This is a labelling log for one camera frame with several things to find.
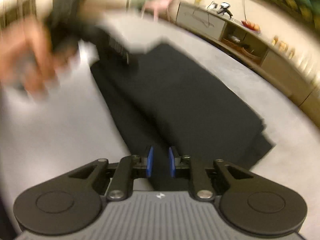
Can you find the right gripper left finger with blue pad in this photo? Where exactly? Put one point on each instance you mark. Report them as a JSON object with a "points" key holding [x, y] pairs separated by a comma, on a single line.
{"points": [[124, 173]]}

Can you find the golden ornaments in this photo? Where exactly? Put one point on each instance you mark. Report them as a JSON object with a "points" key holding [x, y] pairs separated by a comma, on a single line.
{"points": [[283, 47]]}

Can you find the long tv cabinet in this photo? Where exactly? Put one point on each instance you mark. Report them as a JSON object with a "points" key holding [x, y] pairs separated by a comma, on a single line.
{"points": [[252, 50]]}

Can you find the person left hand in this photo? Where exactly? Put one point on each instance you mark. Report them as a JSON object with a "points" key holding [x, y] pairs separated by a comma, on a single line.
{"points": [[28, 61]]}

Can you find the small camera on tripod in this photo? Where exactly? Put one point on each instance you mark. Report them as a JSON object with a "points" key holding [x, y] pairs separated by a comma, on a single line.
{"points": [[225, 8]]}

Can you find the red fruit plate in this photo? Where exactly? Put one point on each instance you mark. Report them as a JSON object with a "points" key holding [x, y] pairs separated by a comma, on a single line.
{"points": [[251, 26]]}

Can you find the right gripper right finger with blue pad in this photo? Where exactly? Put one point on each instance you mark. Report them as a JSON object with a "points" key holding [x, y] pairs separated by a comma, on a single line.
{"points": [[194, 171]]}

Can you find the pink plastic chair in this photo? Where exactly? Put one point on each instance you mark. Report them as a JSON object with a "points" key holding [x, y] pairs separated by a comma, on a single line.
{"points": [[157, 6]]}

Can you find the black garment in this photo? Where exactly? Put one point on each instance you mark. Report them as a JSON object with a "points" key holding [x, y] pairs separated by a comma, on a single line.
{"points": [[165, 99]]}

